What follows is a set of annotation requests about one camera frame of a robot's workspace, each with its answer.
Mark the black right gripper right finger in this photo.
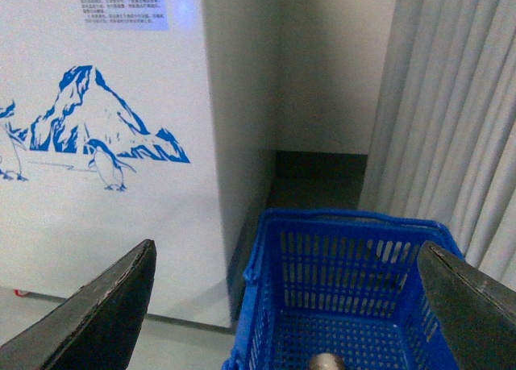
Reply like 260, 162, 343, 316
417, 241, 515, 369

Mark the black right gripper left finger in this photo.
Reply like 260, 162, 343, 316
1, 239, 156, 369

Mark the grey drink bottle cap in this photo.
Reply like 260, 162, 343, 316
308, 352, 346, 370

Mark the blue plastic shopping basket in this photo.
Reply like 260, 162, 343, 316
223, 208, 460, 369

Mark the white pleated curtain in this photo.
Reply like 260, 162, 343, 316
360, 0, 515, 288

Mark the white blue chest freezer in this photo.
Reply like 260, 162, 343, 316
1, 0, 280, 327

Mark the grey instruction label sticker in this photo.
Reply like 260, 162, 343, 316
79, 0, 169, 31

